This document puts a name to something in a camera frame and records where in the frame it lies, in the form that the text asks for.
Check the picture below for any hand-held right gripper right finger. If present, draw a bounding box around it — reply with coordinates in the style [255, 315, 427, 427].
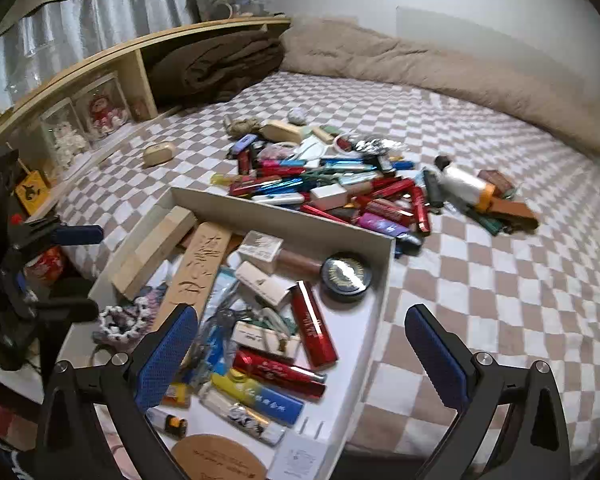
[405, 304, 571, 480]

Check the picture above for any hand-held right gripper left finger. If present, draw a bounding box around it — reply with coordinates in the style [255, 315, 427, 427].
[35, 304, 201, 480]

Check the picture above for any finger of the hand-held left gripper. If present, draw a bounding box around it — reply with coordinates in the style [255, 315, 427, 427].
[10, 214, 104, 261]
[27, 296, 99, 326]

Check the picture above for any white cardboard box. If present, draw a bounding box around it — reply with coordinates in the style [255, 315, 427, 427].
[55, 186, 397, 480]

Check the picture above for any pile of assorted lighters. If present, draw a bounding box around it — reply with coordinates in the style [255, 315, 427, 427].
[210, 125, 431, 258]

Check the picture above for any red snack packet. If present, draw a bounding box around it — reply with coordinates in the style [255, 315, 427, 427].
[26, 246, 66, 285]

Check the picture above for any translucent blue lighter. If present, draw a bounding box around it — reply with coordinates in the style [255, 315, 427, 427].
[192, 332, 231, 386]

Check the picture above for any yellow box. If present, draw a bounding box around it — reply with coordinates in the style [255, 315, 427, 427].
[14, 170, 52, 209]

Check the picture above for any white and black lighter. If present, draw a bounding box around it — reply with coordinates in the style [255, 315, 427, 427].
[146, 406, 188, 436]

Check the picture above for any plain wooden block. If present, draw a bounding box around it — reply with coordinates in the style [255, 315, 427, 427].
[111, 206, 199, 302]

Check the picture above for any checkered bed sheet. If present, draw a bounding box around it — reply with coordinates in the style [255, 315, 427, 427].
[55, 70, 600, 466]

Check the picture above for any white box with green print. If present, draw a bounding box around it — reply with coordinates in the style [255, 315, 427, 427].
[231, 321, 301, 358]

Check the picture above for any carved wooden plaque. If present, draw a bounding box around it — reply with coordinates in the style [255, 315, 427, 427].
[152, 221, 233, 331]

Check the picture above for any boxed doll in white dress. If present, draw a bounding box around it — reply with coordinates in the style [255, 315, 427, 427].
[40, 97, 93, 171]

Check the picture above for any white printed lighter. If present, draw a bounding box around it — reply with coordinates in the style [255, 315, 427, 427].
[200, 391, 287, 447]

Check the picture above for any blue and yellow lighter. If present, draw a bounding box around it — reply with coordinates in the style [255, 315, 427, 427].
[211, 370, 306, 427]

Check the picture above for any glossy red lighter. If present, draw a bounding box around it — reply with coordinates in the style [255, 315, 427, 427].
[231, 349, 327, 401]
[290, 280, 339, 368]

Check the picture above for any beige earbud case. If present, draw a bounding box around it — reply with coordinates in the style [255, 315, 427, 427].
[142, 141, 177, 167]

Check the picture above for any round cork coaster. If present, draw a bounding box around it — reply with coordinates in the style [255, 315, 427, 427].
[171, 434, 269, 480]

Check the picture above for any white slim box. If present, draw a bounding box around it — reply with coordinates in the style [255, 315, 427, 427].
[235, 261, 298, 311]

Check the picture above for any boxed doll in red dress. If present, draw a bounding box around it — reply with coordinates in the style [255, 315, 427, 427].
[72, 72, 131, 138]

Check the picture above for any black round tin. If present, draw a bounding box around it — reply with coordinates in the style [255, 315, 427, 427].
[320, 254, 373, 303]

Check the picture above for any white cigarette pack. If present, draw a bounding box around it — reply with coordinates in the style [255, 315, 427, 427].
[237, 231, 284, 263]

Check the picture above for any brown tube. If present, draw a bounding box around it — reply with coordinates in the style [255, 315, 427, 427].
[275, 250, 326, 273]

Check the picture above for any brown leather pouch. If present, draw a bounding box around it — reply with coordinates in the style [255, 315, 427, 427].
[485, 197, 540, 233]

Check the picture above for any white plug charger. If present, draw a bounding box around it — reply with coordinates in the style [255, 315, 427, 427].
[267, 420, 338, 480]

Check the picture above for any wooden bedside shelf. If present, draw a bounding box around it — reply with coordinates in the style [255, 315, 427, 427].
[0, 15, 292, 226]

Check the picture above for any lavender lighter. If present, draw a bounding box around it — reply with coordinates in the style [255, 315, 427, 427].
[231, 134, 259, 157]

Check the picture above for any small red box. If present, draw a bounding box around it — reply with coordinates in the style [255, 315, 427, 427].
[477, 169, 516, 193]

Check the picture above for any white charger block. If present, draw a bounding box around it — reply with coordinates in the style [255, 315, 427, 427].
[312, 183, 347, 211]

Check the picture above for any brown folded blanket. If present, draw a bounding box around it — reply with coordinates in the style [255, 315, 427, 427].
[147, 30, 286, 108]

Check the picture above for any grey-blue curtain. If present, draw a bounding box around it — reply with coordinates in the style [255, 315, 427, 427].
[0, 0, 196, 106]

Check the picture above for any beige wooden brush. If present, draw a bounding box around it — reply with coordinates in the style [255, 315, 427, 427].
[262, 121, 306, 145]

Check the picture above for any white face mask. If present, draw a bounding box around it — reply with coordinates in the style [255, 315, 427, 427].
[300, 137, 331, 161]

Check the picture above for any beige quilt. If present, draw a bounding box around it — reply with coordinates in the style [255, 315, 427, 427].
[280, 16, 600, 171]

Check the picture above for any white bead bracelet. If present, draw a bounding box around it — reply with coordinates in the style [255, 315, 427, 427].
[98, 296, 153, 345]

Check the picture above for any key ring with keys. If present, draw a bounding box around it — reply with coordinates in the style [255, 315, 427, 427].
[205, 305, 261, 341]

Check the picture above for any rope knot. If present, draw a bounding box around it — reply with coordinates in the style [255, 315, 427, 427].
[224, 116, 263, 140]

